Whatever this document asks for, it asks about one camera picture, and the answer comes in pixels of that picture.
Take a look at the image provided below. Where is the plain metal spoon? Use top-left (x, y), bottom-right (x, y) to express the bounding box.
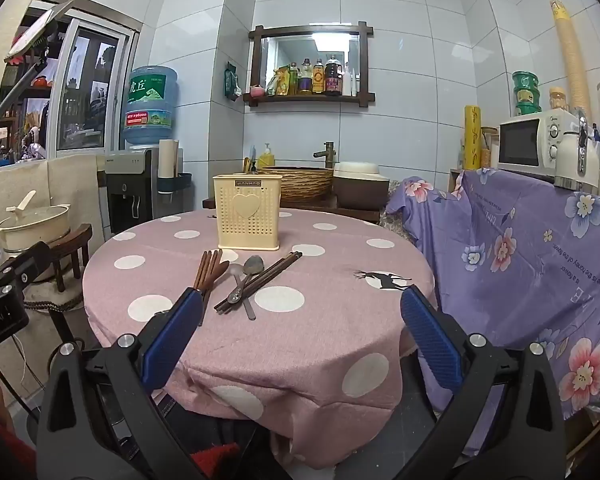
top-left (228, 262), bottom-right (257, 321)

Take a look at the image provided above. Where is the green hanging packet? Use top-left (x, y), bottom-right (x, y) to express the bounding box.
top-left (223, 61), bottom-right (243, 100)

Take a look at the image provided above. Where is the metal spoon with ornate handle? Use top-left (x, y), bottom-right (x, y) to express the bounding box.
top-left (227, 255), bottom-right (266, 306)

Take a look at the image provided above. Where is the cream paper cup tube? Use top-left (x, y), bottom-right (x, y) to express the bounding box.
top-left (158, 139), bottom-right (180, 181)

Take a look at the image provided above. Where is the grey patterned cloth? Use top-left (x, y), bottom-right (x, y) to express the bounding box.
top-left (380, 180), bottom-right (416, 241)

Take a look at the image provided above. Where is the white thermos kettle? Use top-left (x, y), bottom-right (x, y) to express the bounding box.
top-left (554, 115), bottom-right (600, 192)

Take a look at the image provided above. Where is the purple floral cloth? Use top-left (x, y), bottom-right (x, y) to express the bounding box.
top-left (385, 167), bottom-right (600, 456)

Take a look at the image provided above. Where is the dark teal cup holder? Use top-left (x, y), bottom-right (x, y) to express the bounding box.
top-left (157, 172), bottom-right (193, 195)

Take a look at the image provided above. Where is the person's left forearm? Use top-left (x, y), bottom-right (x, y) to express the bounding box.
top-left (0, 355), bottom-right (36, 480)

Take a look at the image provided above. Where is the cream cooking pot with lid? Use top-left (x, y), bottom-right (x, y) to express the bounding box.
top-left (0, 191), bottom-right (72, 253)

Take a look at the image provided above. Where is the tall yellow paper cup stack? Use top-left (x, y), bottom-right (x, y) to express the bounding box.
top-left (550, 0), bottom-right (593, 126)

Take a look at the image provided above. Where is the white framed window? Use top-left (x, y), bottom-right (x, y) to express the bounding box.
top-left (0, 0), bottom-right (143, 171)

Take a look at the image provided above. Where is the white microwave oven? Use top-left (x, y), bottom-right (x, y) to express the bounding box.
top-left (497, 109), bottom-right (581, 176)

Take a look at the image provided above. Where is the glass jar with wooden lid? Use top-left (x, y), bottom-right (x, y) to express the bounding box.
top-left (481, 126), bottom-right (499, 167)

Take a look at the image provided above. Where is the smartphone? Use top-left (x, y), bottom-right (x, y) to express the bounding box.
top-left (4, 0), bottom-right (76, 63)

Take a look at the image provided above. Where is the blue water cooler bottle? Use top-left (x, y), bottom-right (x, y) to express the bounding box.
top-left (122, 66), bottom-right (179, 148)

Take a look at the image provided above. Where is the wooden framed mirror shelf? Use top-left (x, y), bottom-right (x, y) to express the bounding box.
top-left (243, 22), bottom-right (376, 108)

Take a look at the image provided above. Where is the beige fringed cloth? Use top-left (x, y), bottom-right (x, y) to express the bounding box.
top-left (22, 275), bottom-right (88, 313)

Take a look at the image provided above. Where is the woven basket sink basin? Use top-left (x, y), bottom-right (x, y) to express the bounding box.
top-left (260, 165), bottom-right (336, 203)

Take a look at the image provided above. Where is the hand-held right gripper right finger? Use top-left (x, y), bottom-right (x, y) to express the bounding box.
top-left (395, 285), bottom-right (566, 480)

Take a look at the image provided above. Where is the dark wooden stool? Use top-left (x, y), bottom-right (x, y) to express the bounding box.
top-left (22, 223), bottom-right (93, 311)

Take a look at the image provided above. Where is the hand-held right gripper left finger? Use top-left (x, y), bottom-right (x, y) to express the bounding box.
top-left (36, 287), bottom-right (206, 480)

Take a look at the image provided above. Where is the dark soy sauce bottle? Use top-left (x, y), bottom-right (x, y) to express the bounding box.
top-left (325, 55), bottom-right (343, 96)

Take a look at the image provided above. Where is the person's red garment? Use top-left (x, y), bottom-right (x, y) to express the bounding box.
top-left (190, 442), bottom-right (241, 480)

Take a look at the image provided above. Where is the grey water dispenser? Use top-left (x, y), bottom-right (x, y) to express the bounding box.
top-left (104, 147), bottom-right (183, 236)

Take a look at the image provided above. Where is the pink polka dot tablecloth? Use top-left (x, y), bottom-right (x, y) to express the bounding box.
top-left (82, 208), bottom-right (438, 471)

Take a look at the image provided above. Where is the bronze faucet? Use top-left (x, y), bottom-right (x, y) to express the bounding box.
top-left (313, 141), bottom-right (340, 168)

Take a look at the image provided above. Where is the yellow wrapped roll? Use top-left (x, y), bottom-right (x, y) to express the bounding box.
top-left (463, 105), bottom-right (482, 171)

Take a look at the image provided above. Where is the cream plastic utensil holder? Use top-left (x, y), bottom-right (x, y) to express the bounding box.
top-left (212, 174), bottom-right (283, 252)

